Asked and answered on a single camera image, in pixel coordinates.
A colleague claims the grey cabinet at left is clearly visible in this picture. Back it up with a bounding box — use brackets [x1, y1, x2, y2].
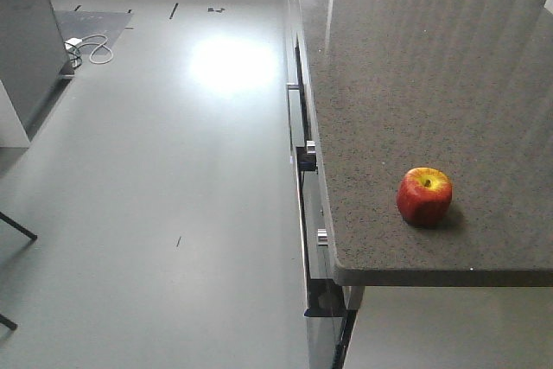
[1, 0, 73, 148]

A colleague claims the grey speckled kitchen counter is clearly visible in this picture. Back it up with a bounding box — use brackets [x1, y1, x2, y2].
[283, 0, 553, 369]

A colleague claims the black metal frame leg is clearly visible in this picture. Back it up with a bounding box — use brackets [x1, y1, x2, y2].
[0, 211, 38, 331]

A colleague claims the red yellow apple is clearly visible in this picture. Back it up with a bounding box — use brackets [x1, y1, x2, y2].
[396, 167, 453, 227]

